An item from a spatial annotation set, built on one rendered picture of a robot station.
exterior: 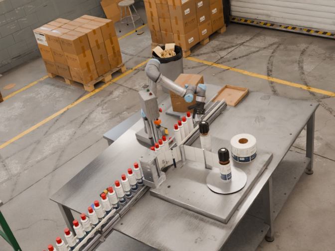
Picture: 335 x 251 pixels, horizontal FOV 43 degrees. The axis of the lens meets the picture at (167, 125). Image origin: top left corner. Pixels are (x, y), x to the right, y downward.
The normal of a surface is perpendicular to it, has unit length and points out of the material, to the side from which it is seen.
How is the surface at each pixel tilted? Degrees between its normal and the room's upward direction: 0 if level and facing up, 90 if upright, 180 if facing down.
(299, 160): 0
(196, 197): 0
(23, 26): 90
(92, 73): 90
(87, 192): 0
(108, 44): 89
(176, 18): 90
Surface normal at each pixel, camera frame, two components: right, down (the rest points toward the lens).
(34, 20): 0.71, 0.29
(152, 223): -0.16, -0.82
